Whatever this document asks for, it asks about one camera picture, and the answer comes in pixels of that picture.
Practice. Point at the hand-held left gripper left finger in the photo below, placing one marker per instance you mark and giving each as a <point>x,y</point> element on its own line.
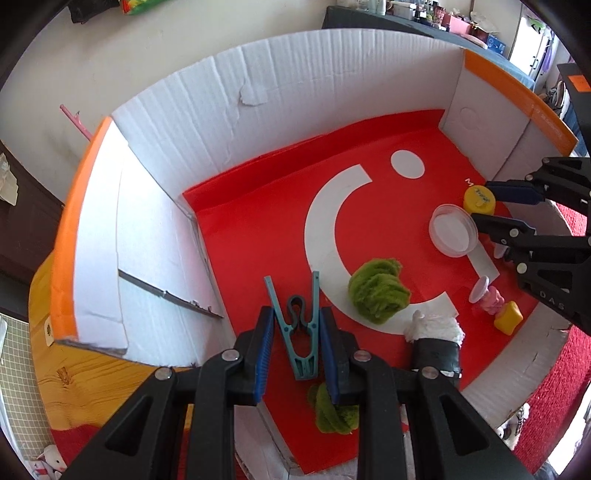
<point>263,353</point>

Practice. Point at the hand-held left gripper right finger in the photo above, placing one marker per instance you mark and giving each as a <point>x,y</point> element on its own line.
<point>330,357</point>

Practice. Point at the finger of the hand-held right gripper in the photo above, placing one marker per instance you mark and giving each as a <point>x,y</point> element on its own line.
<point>515,191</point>
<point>501,224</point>

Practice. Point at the teal clothespin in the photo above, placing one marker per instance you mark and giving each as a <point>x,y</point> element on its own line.
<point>302,364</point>

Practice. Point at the yellow plastic cap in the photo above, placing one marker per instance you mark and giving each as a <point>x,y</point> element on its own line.
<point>479,201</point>

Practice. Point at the clear plastic lid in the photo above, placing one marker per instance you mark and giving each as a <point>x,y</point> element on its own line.
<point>453,229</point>

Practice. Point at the yellow toy block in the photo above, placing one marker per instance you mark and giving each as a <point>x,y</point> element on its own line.
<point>508,318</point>

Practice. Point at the pink pig figurine white hat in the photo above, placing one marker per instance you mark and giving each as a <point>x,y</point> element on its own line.
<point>490,300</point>

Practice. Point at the green yarn scrunchie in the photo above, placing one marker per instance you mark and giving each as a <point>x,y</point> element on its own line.
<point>378,293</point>
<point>330,413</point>

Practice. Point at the white-haired black doll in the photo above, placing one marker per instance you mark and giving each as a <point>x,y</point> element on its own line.
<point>436,350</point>

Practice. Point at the red and white cardboard box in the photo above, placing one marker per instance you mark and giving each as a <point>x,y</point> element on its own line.
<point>161,161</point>

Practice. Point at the black item with orange label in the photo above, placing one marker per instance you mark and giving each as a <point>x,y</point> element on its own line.
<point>577,106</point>

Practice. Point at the white plush toy plaid bow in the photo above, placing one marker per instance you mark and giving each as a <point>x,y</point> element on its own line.
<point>512,427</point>

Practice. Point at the white cabinet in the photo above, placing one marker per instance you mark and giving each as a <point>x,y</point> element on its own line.
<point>531,44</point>

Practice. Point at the row of assorted shelf items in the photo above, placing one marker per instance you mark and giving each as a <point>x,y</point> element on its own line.
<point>443,18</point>

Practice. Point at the white bunny plush toy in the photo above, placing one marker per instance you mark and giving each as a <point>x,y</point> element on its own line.
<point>48,461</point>

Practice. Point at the dark brown door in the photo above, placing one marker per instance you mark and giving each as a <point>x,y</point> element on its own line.
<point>23,230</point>

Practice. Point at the pink stick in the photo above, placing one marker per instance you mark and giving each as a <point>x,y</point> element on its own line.
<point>74,120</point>

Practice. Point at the hanging bundle of trinkets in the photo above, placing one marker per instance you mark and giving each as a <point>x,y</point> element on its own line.
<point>8,182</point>

